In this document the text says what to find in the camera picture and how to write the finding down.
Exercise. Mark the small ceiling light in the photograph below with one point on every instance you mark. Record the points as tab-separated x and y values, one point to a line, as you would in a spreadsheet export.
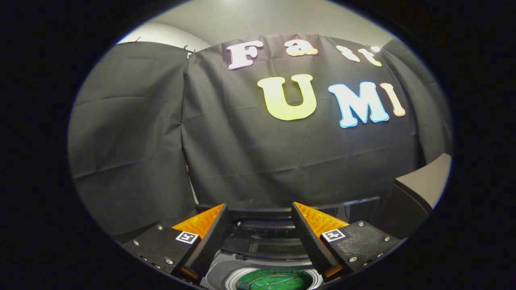
375	48

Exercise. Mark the black backdrop cloth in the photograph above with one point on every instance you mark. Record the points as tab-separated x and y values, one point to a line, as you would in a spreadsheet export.
250	161

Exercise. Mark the green polo shirt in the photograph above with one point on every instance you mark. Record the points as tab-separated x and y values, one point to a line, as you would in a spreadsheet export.
278	280

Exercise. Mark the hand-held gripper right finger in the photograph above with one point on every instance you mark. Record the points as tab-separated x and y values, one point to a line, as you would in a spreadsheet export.
308	241

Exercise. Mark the beige cabinet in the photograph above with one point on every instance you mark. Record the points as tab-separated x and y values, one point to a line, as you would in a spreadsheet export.
427	181

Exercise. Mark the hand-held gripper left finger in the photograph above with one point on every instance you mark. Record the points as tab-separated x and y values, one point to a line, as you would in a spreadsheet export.
209	241

